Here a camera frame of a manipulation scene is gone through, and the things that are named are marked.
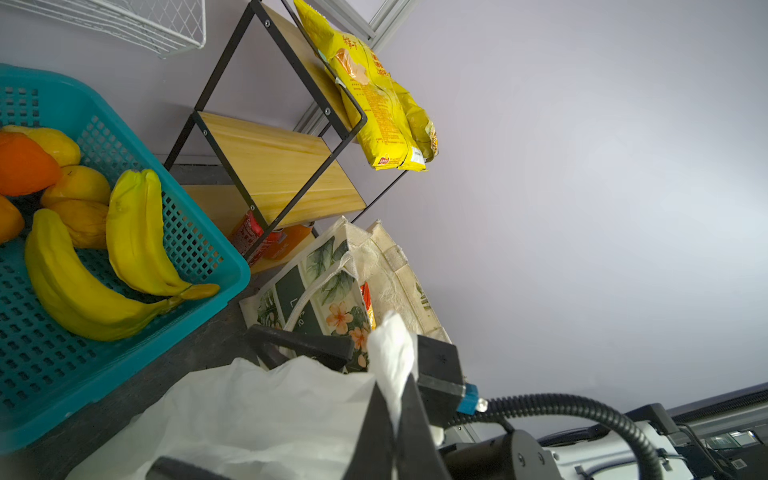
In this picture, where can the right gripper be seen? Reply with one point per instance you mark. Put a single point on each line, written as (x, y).
(440, 381)

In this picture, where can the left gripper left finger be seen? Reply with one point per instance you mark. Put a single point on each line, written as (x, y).
(373, 457)

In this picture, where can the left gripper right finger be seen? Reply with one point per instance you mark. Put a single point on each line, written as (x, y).
(416, 456)

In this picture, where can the canvas tote bag floral print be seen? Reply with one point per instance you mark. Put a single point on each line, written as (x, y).
(318, 291)

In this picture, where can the red Lays chips bag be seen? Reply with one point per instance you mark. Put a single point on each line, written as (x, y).
(368, 304)

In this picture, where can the white plastic grocery bag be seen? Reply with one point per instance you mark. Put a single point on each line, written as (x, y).
(300, 420)

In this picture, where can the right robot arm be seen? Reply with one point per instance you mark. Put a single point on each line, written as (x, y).
(447, 431)

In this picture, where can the orange Fanta can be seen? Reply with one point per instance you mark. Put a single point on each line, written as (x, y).
(287, 240)

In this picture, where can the red cola can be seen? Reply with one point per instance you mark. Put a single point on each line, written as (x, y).
(246, 234)

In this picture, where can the black wooden shelf rack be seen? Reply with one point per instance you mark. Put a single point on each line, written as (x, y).
(284, 178)

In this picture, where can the large yellow chips bag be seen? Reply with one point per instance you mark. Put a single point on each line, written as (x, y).
(367, 91)

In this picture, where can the small yellow snack bag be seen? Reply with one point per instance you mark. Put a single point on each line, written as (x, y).
(421, 126)

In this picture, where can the long white wire basket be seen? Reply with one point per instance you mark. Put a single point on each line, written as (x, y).
(165, 27)

